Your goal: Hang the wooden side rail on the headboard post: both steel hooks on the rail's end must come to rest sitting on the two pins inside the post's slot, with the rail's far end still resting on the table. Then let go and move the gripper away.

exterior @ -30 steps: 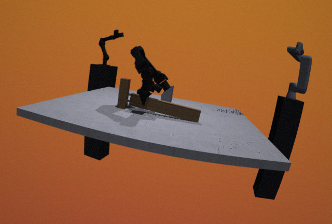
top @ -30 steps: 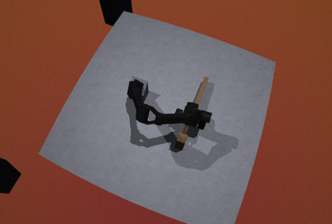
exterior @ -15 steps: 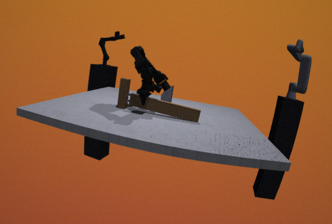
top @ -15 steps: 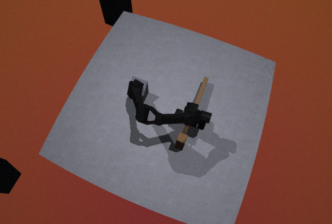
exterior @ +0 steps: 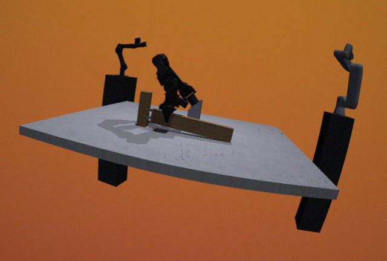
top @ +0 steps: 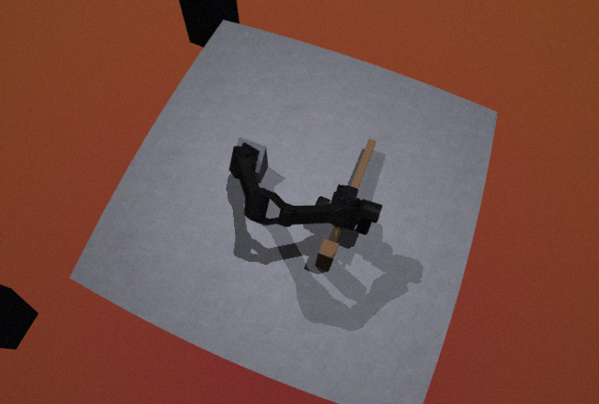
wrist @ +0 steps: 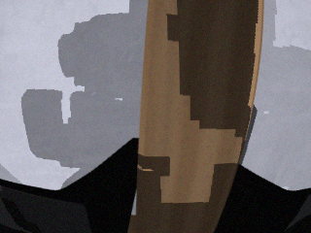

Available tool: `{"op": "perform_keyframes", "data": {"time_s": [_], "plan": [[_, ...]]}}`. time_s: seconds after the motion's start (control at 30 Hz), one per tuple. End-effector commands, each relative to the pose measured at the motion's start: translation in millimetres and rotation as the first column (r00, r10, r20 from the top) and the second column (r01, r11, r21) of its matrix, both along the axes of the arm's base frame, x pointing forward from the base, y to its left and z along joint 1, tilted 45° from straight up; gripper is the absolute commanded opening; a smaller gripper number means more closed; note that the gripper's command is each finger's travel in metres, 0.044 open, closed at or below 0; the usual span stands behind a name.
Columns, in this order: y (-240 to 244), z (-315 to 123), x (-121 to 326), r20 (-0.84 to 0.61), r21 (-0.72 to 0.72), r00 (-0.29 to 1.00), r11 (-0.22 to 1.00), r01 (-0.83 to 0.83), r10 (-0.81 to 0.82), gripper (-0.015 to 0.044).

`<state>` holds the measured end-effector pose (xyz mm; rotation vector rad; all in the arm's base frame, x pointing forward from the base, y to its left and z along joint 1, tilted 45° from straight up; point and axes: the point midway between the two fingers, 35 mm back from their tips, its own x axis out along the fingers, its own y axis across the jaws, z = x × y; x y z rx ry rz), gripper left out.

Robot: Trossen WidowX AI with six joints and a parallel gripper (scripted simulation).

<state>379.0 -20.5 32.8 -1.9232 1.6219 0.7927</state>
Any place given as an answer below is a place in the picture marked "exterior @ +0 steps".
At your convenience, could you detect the brown wooden board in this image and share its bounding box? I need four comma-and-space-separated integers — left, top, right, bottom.
147, 108, 234, 142

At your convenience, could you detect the dark brown wooden post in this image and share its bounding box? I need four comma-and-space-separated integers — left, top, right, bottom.
137, 91, 152, 127

